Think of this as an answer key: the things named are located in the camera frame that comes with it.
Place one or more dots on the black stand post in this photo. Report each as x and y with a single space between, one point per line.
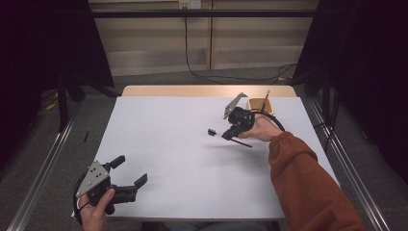
62 109
326 102

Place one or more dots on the person's right hand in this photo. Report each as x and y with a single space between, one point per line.
263 130

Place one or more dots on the person's left hand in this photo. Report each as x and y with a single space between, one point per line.
94 218

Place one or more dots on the yellow floor tape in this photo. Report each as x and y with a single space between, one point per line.
282 78
51 105

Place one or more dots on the black brush with beige tip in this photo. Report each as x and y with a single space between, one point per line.
265 99

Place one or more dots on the beige square cup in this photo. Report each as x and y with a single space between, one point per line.
256 104

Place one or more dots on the white table cover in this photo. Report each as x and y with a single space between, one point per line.
160 122

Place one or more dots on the metal floor rail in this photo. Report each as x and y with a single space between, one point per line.
43 178
369 205

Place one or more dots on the black curtain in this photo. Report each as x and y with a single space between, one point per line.
38 48
369 64

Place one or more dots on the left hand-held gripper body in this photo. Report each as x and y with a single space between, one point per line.
94 178

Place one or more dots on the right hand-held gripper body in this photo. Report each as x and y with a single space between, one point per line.
242 120

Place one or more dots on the white wall socket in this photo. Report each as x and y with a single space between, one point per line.
192 4

